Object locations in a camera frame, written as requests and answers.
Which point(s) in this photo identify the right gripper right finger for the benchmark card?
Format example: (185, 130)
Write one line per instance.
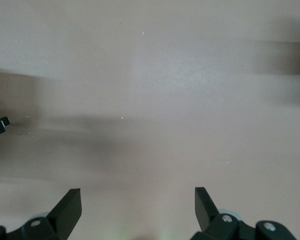
(203, 212)

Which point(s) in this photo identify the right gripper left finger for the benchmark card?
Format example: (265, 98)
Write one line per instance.
(67, 212)

